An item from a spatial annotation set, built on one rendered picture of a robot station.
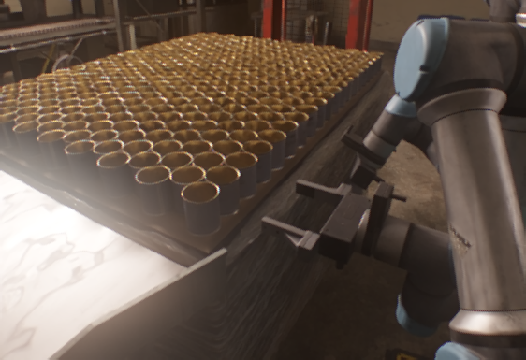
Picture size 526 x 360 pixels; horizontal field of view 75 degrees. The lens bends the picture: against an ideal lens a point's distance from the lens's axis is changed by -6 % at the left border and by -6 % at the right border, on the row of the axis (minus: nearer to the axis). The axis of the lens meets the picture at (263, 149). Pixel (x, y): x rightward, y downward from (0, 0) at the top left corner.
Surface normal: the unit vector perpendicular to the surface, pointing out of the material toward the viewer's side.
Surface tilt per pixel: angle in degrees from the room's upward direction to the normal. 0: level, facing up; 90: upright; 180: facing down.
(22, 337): 0
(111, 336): 90
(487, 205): 52
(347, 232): 2
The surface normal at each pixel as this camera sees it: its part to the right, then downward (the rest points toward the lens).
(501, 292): -0.41, -0.27
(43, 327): 0.02, -0.90
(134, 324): 0.69, 0.33
